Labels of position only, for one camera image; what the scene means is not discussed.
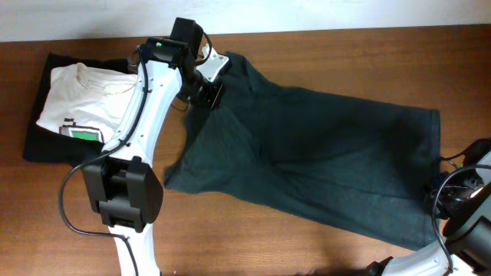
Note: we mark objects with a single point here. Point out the folded white t-shirt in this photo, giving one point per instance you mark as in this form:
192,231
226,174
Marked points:
87,103

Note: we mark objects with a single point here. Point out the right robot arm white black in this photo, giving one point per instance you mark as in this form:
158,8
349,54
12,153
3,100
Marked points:
460,214

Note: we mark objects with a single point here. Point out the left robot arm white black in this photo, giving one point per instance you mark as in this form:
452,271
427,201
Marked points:
121,184

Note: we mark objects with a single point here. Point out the folded black garment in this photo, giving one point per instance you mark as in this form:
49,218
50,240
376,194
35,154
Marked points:
44,146

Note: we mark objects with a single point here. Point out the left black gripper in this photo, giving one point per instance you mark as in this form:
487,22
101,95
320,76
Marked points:
209,96

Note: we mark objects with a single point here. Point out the dark green t-shirt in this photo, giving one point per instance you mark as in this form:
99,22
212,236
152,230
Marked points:
354,164

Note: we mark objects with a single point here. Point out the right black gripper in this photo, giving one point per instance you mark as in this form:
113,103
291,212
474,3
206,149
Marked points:
437,188

